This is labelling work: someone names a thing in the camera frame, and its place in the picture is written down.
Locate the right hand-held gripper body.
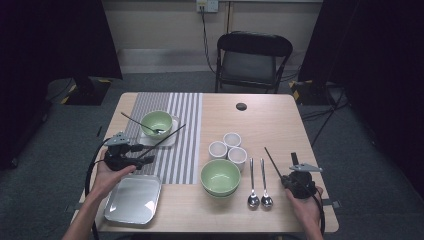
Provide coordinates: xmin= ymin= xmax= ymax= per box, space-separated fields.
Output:
xmin=284 ymin=162 xmax=324 ymax=200

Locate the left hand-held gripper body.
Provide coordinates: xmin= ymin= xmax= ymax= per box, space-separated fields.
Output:
xmin=103 ymin=132 xmax=142 ymax=172

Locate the metal spoon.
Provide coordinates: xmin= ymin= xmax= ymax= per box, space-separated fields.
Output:
xmin=259 ymin=158 xmax=274 ymax=209
xmin=247 ymin=157 xmax=261 ymax=210
xmin=120 ymin=111 xmax=167 ymax=135

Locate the green bowl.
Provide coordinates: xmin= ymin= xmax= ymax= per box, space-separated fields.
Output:
xmin=203 ymin=188 xmax=240 ymax=200
xmin=139 ymin=110 xmax=174 ymax=140
xmin=200 ymin=158 xmax=242 ymax=197

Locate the white square plate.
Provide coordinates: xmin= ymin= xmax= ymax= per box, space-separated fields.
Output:
xmin=137 ymin=114 xmax=180 ymax=148
xmin=103 ymin=174 xmax=163 ymax=225

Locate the white cup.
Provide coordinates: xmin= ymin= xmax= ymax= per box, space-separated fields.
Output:
xmin=222 ymin=132 xmax=243 ymax=149
xmin=208 ymin=140 xmax=229 ymax=160
xmin=227 ymin=146 xmax=248 ymax=172

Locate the person's left hand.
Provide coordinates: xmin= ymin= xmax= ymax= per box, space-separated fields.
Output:
xmin=91 ymin=148 xmax=138 ymax=201

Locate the person's right hand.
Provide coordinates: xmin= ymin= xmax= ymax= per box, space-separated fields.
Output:
xmin=284 ymin=185 xmax=325 ymax=234

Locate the grey tape strip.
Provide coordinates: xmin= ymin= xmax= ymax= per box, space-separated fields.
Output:
xmin=64 ymin=202 xmax=83 ymax=213
xmin=321 ymin=198 xmax=342 ymax=209

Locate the grey striped placemat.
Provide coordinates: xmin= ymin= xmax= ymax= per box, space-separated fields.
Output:
xmin=113 ymin=92 xmax=203 ymax=186

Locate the black stand base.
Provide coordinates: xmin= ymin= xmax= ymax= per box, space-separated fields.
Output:
xmin=289 ymin=79 xmax=336 ymax=107
xmin=61 ymin=77 xmax=113 ymax=107

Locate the thin black stand leg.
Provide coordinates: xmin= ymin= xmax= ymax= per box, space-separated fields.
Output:
xmin=311 ymin=88 xmax=346 ymax=148

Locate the dark curtain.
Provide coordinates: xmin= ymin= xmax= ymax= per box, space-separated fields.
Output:
xmin=298 ymin=0 xmax=424 ymax=201
xmin=0 ymin=0 xmax=123 ymax=171

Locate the black folding chair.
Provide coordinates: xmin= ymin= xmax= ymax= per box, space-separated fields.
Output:
xmin=214 ymin=30 xmax=294 ymax=94

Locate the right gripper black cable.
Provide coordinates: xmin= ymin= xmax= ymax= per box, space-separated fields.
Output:
xmin=312 ymin=190 xmax=328 ymax=236

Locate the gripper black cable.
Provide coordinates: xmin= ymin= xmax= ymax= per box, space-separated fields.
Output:
xmin=312 ymin=190 xmax=328 ymax=236
xmin=84 ymin=138 xmax=112 ymax=240

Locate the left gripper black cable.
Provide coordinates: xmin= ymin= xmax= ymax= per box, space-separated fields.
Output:
xmin=84 ymin=138 xmax=112 ymax=240

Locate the black socket cable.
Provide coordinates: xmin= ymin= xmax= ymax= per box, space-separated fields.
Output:
xmin=199 ymin=6 xmax=218 ymax=75

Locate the white wall socket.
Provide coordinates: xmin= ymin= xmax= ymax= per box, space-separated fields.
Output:
xmin=195 ymin=0 xmax=220 ymax=14

